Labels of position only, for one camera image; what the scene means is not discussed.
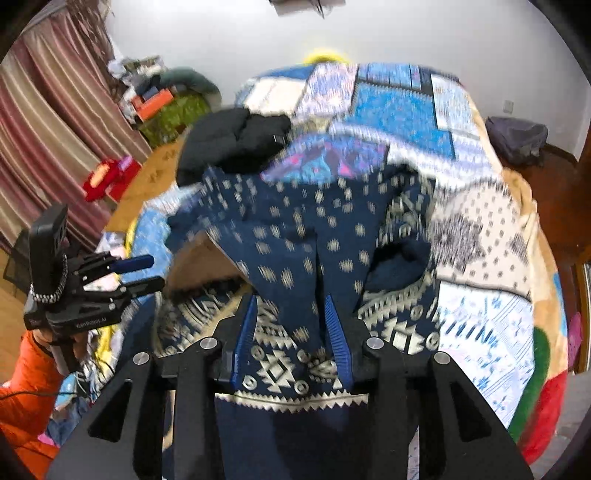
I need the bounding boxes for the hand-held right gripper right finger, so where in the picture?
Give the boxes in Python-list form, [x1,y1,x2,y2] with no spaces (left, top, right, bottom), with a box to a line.
[323,293,536,480]

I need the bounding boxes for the black folded clothes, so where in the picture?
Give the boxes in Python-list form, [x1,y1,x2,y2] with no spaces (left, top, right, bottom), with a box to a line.
[175,108,293,186]

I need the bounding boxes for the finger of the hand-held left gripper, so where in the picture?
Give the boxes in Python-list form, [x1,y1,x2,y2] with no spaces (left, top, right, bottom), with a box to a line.
[121,276,166,299]
[79,254,156,278]

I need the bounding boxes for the blue patchwork blanket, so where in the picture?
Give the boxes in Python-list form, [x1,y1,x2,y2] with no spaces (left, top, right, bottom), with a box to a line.
[104,62,573,464]

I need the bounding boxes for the green patterned cloth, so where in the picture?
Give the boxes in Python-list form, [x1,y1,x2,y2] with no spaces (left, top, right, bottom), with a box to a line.
[139,92,214,145]

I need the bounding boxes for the orange box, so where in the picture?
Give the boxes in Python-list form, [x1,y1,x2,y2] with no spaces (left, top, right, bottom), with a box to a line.
[135,89,177,121]

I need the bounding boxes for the striped brown curtain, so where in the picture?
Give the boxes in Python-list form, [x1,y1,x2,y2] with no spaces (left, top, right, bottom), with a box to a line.
[0,0,154,259]

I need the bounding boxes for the yellow round object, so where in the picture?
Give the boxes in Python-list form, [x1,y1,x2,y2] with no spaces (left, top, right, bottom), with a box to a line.
[302,46,348,65]

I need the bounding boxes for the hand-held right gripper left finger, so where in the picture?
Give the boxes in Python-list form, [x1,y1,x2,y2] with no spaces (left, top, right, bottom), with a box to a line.
[46,295,259,480]

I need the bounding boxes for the red plush toy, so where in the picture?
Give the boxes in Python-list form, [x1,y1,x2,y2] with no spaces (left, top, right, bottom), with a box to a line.
[82,156,142,202]

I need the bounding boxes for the navy patterned hooded garment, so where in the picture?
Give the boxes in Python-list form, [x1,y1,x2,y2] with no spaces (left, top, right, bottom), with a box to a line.
[154,164,441,480]

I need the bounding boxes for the grey cushion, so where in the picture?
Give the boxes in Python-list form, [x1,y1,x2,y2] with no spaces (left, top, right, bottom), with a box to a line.
[157,67,223,112]

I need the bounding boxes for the person's left forearm orange sleeve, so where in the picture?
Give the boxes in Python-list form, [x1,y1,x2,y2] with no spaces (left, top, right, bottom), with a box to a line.
[0,330,93,480]

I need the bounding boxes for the person's left hand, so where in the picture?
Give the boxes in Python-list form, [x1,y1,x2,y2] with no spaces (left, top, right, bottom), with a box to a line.
[31,327,89,370]

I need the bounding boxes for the pile of clutter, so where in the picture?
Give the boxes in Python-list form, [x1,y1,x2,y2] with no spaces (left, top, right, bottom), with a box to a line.
[107,55,167,127]

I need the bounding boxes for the grey backpack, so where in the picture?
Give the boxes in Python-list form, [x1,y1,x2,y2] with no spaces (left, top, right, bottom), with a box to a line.
[485,116,550,168]

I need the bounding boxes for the black cable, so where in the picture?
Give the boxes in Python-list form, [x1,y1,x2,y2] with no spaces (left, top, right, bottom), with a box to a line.
[0,362,122,403]

